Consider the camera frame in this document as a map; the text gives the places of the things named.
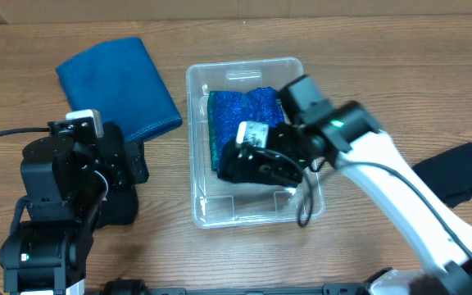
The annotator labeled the blue sequin cloth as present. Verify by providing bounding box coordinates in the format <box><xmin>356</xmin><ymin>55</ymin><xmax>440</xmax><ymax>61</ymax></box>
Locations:
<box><xmin>207</xmin><ymin>87</ymin><xmax>284</xmax><ymax>171</ymax></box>

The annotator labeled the black cloth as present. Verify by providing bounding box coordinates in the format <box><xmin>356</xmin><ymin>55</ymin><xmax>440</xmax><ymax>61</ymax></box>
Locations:
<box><xmin>217</xmin><ymin>138</ymin><xmax>267</xmax><ymax>184</ymax></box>
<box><xmin>96</xmin><ymin>189</ymin><xmax>138</xmax><ymax>229</ymax></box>
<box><xmin>412</xmin><ymin>143</ymin><xmax>472</xmax><ymax>208</ymax></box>

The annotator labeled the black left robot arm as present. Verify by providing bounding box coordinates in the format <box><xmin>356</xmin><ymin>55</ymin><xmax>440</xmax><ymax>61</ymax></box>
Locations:
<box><xmin>0</xmin><ymin>119</ymin><xmax>149</xmax><ymax>294</ymax></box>

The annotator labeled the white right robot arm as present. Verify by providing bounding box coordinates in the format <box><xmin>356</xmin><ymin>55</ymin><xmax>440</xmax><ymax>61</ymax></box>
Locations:
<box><xmin>235</xmin><ymin>75</ymin><xmax>472</xmax><ymax>294</ymax></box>

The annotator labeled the clear plastic container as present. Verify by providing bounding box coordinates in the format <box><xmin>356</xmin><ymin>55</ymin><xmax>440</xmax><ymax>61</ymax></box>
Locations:
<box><xmin>186</xmin><ymin>57</ymin><xmax>325</xmax><ymax>229</ymax></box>

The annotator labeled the dark blue folded towel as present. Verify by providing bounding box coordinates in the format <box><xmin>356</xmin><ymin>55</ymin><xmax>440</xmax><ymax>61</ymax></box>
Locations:
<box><xmin>56</xmin><ymin>37</ymin><xmax>183</xmax><ymax>142</ymax></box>

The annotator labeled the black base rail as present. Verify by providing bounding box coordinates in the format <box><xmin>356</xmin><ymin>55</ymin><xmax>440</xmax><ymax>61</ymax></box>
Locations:
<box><xmin>95</xmin><ymin>279</ymin><xmax>367</xmax><ymax>295</ymax></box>

